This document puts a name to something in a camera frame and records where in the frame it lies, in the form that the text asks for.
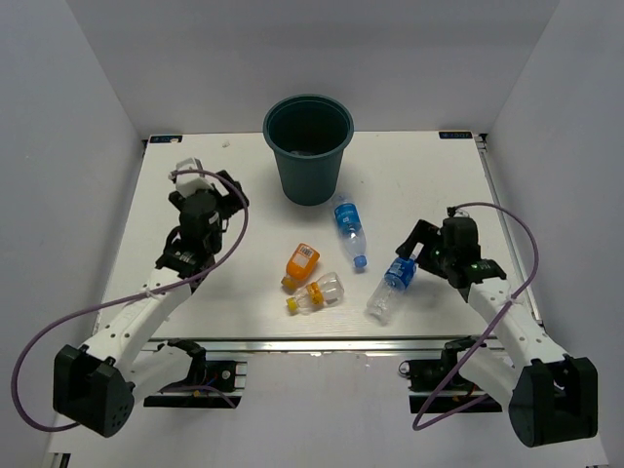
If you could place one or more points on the orange bottle with barcode label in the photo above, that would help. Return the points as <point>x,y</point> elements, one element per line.
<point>300,266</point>

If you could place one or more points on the clear bottle yellow cap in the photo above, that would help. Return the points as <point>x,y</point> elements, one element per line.
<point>326,291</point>

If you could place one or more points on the blue table corner sticker left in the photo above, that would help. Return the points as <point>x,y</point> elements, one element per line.
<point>165,139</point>

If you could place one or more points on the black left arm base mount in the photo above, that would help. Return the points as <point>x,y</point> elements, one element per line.
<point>210,383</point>

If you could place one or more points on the dark green plastic bin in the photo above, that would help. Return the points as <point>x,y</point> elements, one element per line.
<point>308,135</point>

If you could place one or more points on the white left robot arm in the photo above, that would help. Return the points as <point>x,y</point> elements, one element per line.
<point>98,383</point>

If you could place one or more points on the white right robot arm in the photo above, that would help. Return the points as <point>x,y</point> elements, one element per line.
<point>550,397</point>

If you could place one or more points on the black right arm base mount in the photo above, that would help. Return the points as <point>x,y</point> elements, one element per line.
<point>425,364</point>

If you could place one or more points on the aluminium table frame rail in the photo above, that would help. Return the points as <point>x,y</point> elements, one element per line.
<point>396,345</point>

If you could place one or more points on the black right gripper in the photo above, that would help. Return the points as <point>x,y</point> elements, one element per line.
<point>422,232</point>

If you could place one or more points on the blue table corner sticker right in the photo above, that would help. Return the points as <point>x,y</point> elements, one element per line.
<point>455,135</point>

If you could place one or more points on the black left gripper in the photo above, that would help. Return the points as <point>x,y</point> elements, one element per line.
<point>231,203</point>

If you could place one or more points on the blue table corner sticker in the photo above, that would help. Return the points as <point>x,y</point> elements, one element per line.
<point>455,135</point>
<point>165,139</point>

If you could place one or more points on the blue label bottle white cap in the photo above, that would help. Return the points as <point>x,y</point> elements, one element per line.
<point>387,297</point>

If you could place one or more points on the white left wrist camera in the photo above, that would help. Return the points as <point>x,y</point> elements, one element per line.
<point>187,183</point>

